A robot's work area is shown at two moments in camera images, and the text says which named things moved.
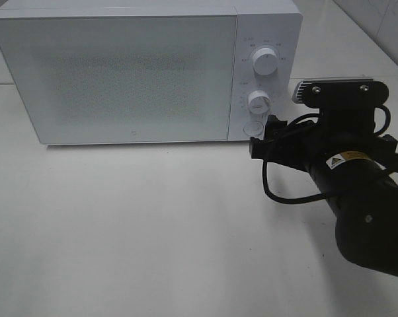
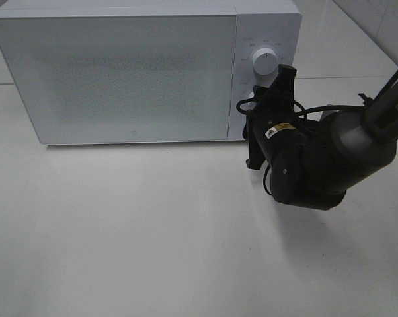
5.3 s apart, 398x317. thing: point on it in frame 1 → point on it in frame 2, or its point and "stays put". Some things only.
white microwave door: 88,79 stays put
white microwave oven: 149,71 stays put
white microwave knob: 265,62 stays put
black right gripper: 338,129 → 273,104
